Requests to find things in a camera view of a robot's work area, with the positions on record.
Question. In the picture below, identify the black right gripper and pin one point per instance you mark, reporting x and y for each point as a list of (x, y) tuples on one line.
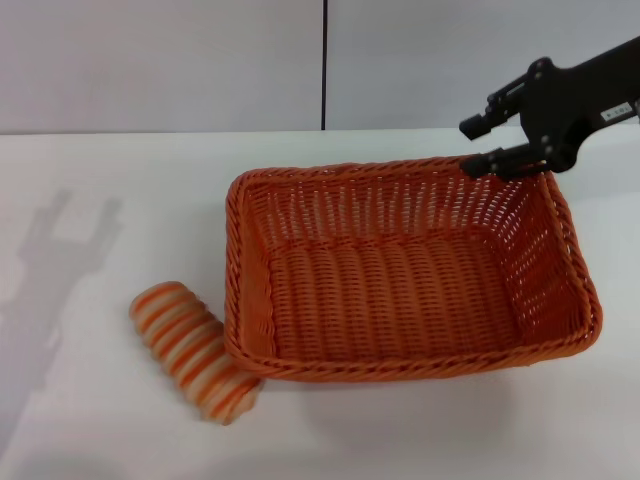
[(565, 105)]

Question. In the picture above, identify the orange woven plastic basket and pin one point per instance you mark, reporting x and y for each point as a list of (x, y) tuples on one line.
[(400, 300)]

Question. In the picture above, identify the orange cream striped toy bread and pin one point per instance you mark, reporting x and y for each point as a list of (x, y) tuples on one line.
[(192, 350)]

